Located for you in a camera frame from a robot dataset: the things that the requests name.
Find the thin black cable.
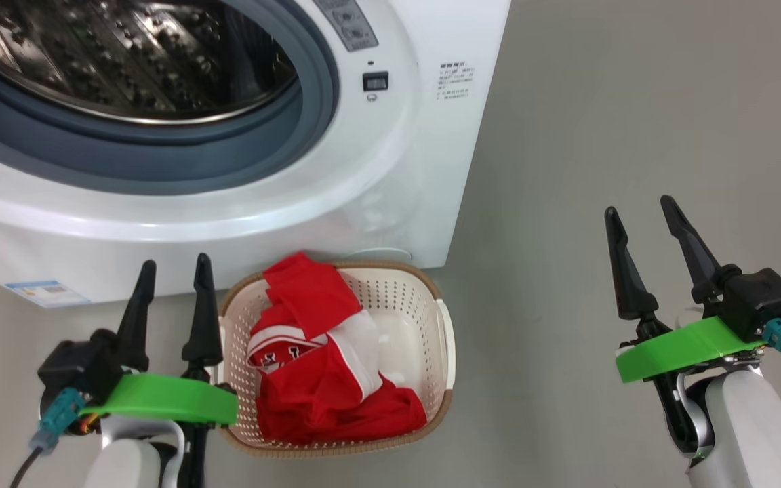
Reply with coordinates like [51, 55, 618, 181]
[654, 373, 698, 456]

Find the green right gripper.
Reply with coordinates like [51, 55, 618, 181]
[604, 195, 767, 384]

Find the blue energy label sticker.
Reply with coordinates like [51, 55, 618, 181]
[5, 280, 91, 309]

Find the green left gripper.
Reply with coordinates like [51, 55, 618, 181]
[79, 253, 239, 426]

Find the cream laundry basket brown rim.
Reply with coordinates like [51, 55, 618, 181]
[216, 261, 456, 458]

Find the red and white garment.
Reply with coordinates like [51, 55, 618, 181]
[247, 252, 428, 446]

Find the white front-load washing machine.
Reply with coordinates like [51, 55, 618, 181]
[0, 0, 512, 307]

